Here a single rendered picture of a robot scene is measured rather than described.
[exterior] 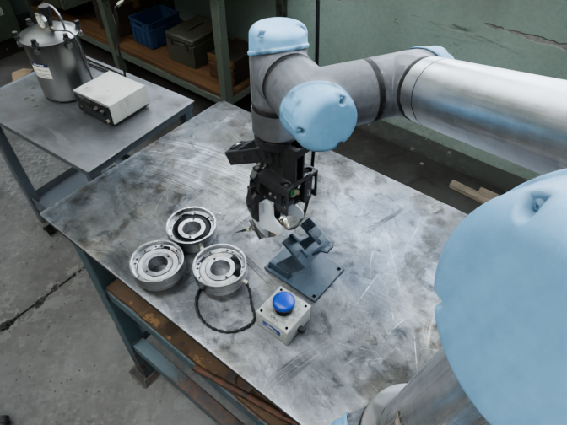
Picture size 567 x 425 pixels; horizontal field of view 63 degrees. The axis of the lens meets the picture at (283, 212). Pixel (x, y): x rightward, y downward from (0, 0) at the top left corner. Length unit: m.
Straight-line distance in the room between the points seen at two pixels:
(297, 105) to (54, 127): 1.24
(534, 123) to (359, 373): 0.55
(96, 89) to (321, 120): 1.22
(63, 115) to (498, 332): 1.59
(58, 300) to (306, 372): 1.39
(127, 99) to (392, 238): 0.96
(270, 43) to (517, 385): 0.46
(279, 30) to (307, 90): 0.11
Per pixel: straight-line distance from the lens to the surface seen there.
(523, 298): 0.21
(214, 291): 0.88
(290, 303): 0.80
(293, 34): 0.58
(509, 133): 0.42
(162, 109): 1.63
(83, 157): 1.50
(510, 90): 0.44
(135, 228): 1.06
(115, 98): 1.58
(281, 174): 0.69
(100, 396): 1.78
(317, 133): 0.50
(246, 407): 1.09
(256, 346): 0.85
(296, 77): 0.53
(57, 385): 1.86
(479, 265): 0.22
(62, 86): 1.74
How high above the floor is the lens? 1.55
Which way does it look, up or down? 46 degrees down
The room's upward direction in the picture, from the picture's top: straight up
